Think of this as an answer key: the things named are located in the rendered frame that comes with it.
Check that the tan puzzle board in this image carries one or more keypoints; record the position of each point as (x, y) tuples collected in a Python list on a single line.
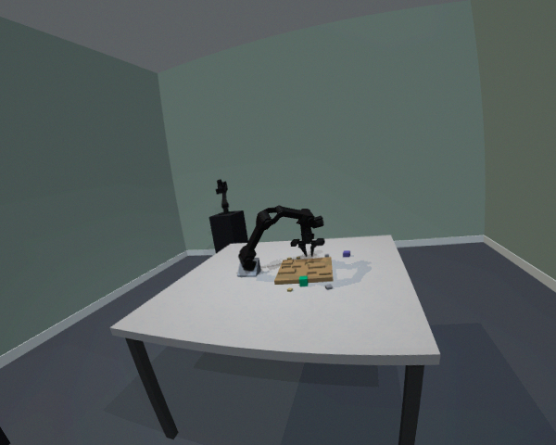
[(319, 270)]

